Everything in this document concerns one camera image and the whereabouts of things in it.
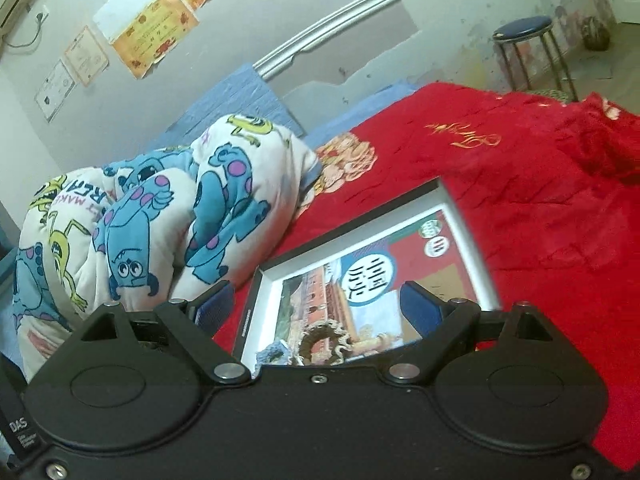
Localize light blue bed sheet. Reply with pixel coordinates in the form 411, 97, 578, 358
280, 85, 418, 141

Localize grey blue scrunchie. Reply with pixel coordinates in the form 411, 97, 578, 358
255, 340, 297, 368

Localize red embroidered blanket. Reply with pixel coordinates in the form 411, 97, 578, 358
212, 82, 640, 473

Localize cartoon monster printed quilt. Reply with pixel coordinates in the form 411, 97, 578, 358
12, 114, 323, 383

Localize dark blue cabinet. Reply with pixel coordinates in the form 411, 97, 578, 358
0, 200, 22, 283

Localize brown scrunchie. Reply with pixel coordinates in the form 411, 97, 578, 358
295, 322, 358, 366

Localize blue pillow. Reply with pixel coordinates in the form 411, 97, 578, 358
162, 62, 308, 153

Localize cartoon bear wall stickers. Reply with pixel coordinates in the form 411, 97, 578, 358
550, 0, 618, 61

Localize dark power cable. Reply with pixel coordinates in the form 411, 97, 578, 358
4, 15, 42, 50

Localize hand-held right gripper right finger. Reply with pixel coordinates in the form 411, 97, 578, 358
387, 280, 557, 386

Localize white framed-look wall certificate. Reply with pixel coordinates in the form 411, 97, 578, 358
64, 25, 110, 86
35, 59, 76, 123

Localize dark striped ball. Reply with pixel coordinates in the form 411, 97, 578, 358
580, 16, 612, 52

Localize silver headboard rail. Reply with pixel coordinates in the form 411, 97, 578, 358
252, 0, 468, 81

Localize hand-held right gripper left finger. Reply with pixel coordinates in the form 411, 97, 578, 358
75, 280, 251, 387

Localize white wall poster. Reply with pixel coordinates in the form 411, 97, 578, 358
92, 0, 181, 43

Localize blue round metal stool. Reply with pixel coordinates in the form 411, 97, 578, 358
492, 16, 581, 103

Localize black box with printed bottom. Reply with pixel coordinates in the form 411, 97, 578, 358
232, 176, 502, 376

